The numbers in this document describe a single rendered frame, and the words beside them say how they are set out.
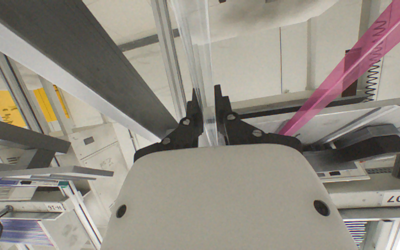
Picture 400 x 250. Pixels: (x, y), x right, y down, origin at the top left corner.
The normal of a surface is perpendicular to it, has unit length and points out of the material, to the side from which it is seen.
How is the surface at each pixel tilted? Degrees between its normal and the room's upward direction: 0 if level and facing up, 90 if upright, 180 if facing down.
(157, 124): 90
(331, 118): 43
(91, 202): 90
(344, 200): 90
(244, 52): 90
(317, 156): 133
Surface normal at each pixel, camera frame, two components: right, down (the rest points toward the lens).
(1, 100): -0.12, 0.26
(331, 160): -0.21, -0.46
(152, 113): 0.98, -0.14
